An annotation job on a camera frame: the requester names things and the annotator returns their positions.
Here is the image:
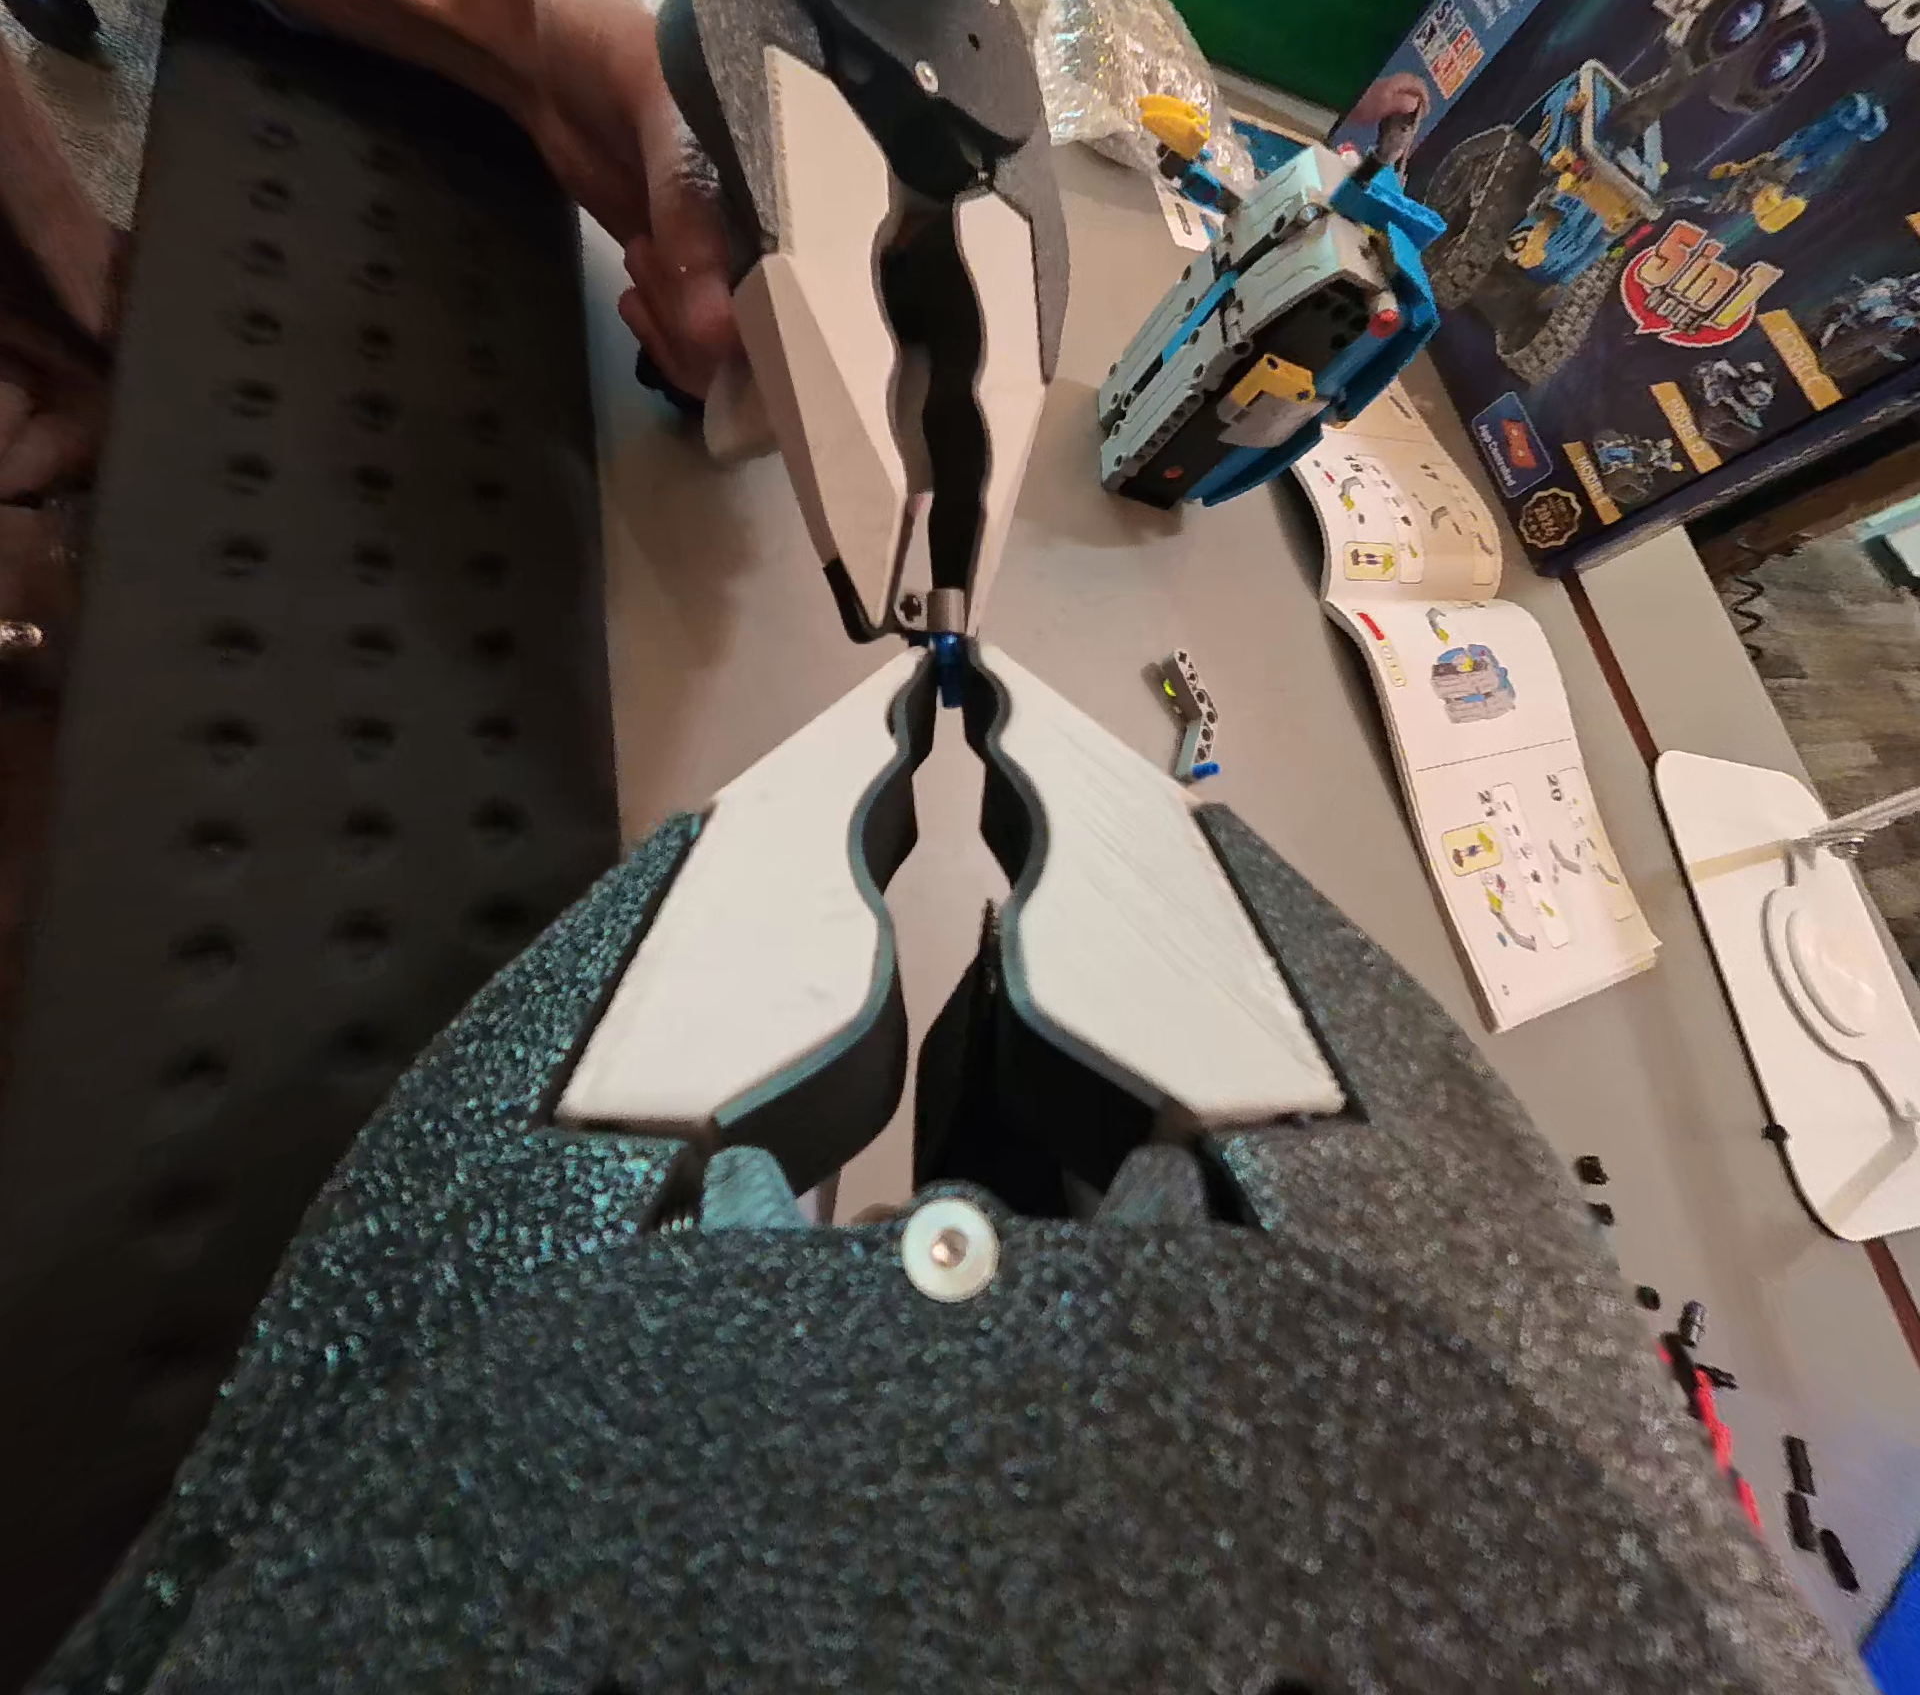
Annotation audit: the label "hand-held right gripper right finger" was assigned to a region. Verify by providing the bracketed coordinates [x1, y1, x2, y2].
[960, 642, 1348, 1194]

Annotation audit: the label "person's left hand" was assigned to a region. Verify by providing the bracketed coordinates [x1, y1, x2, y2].
[529, 72, 748, 402]

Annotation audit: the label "brown shirt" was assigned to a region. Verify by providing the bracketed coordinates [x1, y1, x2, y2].
[0, 46, 130, 978]

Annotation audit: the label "white folding book stand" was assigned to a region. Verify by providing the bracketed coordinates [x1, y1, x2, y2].
[1652, 750, 1920, 1244]

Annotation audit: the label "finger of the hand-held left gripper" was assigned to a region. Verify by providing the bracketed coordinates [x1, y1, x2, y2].
[733, 50, 941, 642]
[934, 196, 1051, 628]

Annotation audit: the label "clear plastic bags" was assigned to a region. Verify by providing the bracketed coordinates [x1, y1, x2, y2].
[974, 0, 1255, 174]

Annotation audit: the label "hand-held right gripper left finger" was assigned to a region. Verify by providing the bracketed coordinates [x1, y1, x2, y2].
[555, 646, 925, 1194]

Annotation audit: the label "pile of small brick pieces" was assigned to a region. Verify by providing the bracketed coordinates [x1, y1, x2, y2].
[1575, 1156, 1871, 1599]

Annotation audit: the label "blue plastic bin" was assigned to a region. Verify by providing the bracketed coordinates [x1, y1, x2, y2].
[1860, 1575, 1920, 1695]

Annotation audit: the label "open instruction booklet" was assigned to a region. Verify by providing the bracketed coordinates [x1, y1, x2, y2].
[1286, 390, 1663, 1034]

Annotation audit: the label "dark blue robot kit box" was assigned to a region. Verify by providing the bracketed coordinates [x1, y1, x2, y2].
[1327, 0, 1920, 572]

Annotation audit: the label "grey desk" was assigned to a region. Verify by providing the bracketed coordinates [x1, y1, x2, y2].
[577, 60, 1920, 1695]

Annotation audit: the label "blue grey brick robot model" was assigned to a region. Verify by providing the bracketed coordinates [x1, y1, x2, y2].
[1095, 90, 1447, 512]

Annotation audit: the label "grey angled beam piece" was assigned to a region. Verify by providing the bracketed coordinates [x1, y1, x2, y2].
[1163, 650, 1222, 786]

